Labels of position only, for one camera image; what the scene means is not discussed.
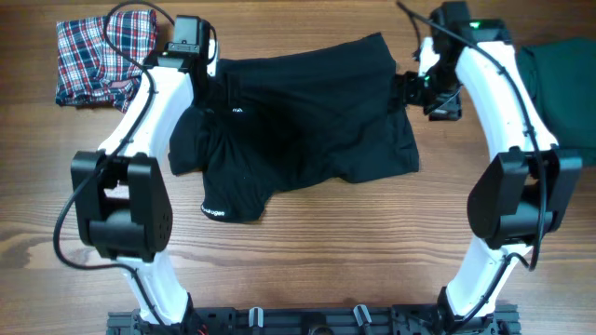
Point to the black garment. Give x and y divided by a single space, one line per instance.
280 124

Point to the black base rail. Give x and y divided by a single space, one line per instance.
397 319

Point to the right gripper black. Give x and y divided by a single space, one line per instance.
449 110

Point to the plaid folded cloth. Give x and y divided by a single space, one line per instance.
96 55

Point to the dark green folded garment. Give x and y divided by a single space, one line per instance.
560 79

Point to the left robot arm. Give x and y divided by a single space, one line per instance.
121 202

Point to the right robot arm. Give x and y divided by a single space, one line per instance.
524 192

